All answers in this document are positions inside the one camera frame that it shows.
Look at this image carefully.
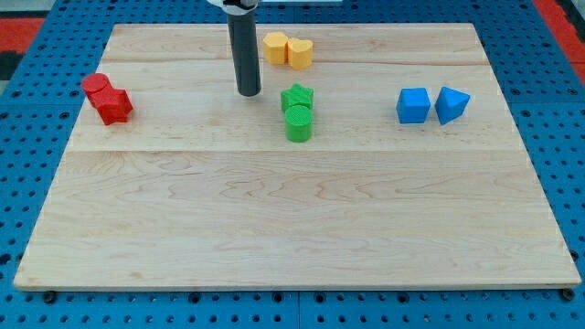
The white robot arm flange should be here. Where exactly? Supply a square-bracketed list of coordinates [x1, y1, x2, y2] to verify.
[207, 0, 260, 16]

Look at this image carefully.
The red cylinder block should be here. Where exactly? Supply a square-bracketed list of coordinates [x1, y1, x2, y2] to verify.
[81, 73, 112, 106]

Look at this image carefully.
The yellow hexagon block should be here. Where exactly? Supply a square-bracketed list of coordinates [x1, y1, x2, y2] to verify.
[262, 31, 289, 65]

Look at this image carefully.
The green star block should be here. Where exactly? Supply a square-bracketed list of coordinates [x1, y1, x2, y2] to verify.
[281, 83, 314, 112]

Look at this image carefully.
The blue cube block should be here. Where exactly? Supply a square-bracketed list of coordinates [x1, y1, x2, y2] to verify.
[396, 88, 431, 124]

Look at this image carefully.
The red star block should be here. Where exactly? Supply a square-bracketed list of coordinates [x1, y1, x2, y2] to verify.
[91, 89, 133, 125]

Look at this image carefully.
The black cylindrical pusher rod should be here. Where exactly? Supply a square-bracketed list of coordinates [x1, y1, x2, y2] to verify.
[228, 10, 261, 97]

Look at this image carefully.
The light wooden board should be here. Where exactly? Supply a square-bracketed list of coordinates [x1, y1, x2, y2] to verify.
[14, 23, 581, 292]

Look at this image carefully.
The green cylinder block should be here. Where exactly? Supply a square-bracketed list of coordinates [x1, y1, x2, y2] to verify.
[284, 105, 313, 143]

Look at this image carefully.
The yellow heart block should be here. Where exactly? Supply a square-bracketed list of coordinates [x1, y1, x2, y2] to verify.
[288, 37, 314, 69]

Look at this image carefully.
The blue triangle block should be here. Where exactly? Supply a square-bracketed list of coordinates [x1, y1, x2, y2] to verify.
[434, 87, 471, 125]

